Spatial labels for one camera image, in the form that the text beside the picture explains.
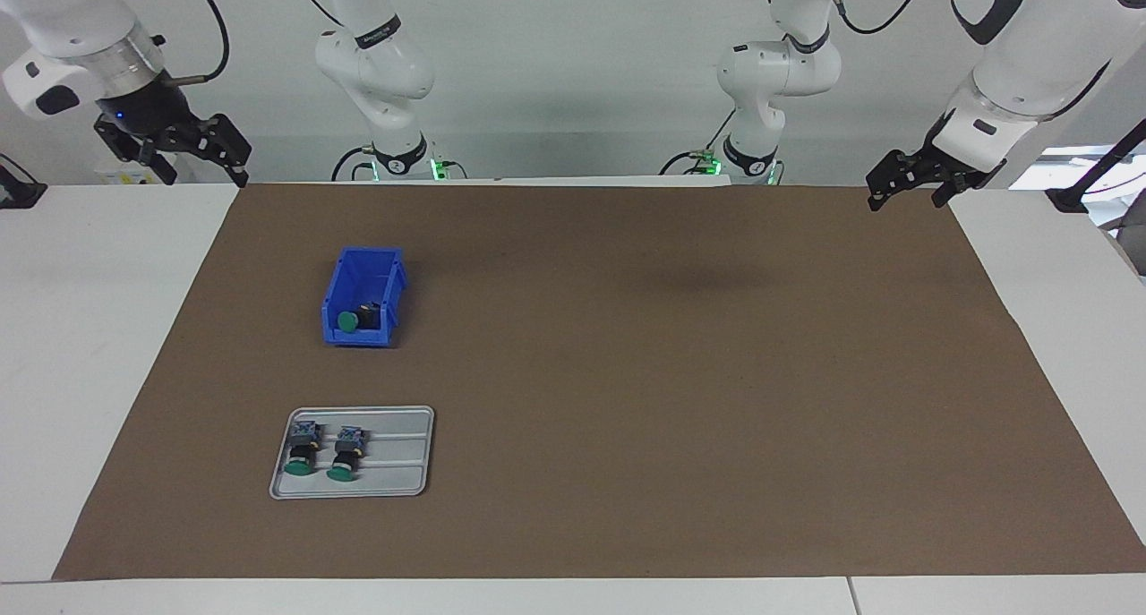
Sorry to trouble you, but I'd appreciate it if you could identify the black base cable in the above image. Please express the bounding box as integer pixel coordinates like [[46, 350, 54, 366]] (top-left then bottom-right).
[[660, 105, 737, 175], [331, 145, 375, 183]]

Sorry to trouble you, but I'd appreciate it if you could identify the silver metal tray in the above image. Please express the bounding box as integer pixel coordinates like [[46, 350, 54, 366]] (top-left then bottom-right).
[[269, 406, 436, 500]]

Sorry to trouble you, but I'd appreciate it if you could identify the black clamp stand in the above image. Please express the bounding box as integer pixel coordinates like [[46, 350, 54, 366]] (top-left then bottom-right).
[[0, 153, 47, 209], [1046, 118, 1146, 215]]

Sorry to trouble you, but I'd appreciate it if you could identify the white box yellow label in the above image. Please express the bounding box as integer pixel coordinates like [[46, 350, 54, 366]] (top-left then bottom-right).
[[100, 149, 182, 185]]

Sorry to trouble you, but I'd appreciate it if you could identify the grey chair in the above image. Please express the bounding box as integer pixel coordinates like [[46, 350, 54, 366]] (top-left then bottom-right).
[[1103, 214, 1146, 278]]

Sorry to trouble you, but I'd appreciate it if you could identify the brown table mat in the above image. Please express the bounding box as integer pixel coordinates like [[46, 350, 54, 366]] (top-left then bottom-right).
[[52, 182, 1146, 582]]

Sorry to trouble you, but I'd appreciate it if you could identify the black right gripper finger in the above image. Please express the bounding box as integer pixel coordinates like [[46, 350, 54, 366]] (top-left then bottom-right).
[[93, 117, 176, 187], [175, 113, 252, 190]]

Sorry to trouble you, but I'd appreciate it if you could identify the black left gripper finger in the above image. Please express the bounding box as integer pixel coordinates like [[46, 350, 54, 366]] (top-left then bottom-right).
[[930, 171, 996, 207], [866, 151, 937, 212]]

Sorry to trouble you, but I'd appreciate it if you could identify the green push button switch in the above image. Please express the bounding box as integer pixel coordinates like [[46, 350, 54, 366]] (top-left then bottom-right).
[[325, 425, 368, 483], [282, 421, 323, 477], [336, 303, 384, 334]]

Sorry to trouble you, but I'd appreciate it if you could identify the blue plastic bin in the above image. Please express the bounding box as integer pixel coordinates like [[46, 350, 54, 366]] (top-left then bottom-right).
[[321, 246, 408, 347]]

